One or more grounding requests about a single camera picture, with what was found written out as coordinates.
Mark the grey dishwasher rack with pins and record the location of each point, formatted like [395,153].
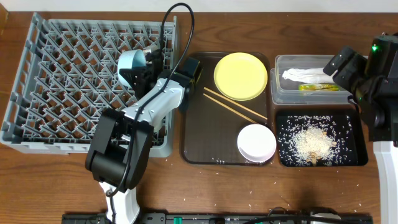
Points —
[68,75]

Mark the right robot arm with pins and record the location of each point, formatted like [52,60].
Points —
[372,83]

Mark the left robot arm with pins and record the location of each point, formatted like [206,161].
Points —
[120,148]

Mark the yellow plate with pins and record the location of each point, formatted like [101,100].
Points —
[240,76]

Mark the white napkin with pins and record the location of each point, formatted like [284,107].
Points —
[308,76]

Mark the black waste tray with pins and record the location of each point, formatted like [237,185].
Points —
[358,136]

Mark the wooden chopstick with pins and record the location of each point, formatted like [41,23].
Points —
[235,103]
[230,109]

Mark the pink white bowl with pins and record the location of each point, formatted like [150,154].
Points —
[256,143]

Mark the light blue bowl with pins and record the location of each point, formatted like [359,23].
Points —
[130,59]

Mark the clear plastic bin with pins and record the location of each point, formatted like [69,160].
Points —
[287,92]

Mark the lower wooden chopstick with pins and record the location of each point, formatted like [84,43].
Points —
[230,109]

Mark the upper wooden chopstick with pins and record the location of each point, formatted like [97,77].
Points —
[235,103]

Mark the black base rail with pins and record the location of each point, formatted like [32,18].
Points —
[274,215]

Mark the dark brown serving tray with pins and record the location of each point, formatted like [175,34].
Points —
[209,133]

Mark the rice and food scraps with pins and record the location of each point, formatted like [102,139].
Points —
[318,140]

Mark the green snack wrapper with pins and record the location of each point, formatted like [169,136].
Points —
[318,87]

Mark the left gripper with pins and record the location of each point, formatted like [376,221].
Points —
[137,79]

